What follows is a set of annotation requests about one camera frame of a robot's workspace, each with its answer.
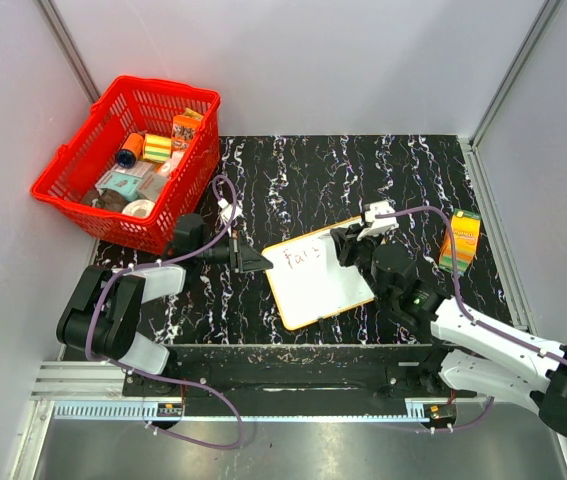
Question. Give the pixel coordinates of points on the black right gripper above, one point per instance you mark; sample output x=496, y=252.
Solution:
x=346, y=243

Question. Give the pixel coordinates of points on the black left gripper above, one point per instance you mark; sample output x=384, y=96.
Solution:
x=245, y=258

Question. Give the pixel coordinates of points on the yellow framed whiteboard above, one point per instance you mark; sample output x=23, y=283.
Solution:
x=307, y=282

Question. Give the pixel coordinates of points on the orange sponge pack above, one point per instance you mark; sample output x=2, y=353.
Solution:
x=460, y=241

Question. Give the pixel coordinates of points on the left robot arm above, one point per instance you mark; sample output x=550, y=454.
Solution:
x=102, y=315

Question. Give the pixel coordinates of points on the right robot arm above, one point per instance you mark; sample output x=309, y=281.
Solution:
x=479, y=354

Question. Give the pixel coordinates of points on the white tape roll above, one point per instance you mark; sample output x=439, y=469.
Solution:
x=141, y=208

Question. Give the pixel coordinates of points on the pink white small box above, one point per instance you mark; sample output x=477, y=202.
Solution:
x=166, y=168

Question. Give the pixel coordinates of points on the brown cardboard box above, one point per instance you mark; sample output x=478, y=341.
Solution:
x=151, y=186

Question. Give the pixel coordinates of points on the teal white box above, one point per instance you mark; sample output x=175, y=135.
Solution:
x=121, y=183

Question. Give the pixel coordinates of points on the yellow green sponge stack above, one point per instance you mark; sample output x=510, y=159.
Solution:
x=156, y=148

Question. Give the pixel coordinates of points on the orange snack packet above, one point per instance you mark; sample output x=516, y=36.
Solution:
x=184, y=129

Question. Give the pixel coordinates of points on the orange blue cylinder can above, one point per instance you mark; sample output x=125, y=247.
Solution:
x=131, y=151

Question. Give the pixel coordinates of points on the red plastic basket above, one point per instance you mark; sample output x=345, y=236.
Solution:
x=133, y=104

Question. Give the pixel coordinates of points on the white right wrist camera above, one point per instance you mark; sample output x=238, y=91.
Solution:
x=377, y=218

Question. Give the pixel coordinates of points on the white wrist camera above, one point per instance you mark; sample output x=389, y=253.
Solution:
x=377, y=218
x=228, y=211

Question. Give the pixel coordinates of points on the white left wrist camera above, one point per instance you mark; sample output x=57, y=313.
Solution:
x=228, y=211

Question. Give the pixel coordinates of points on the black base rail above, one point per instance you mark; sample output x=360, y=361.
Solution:
x=264, y=379

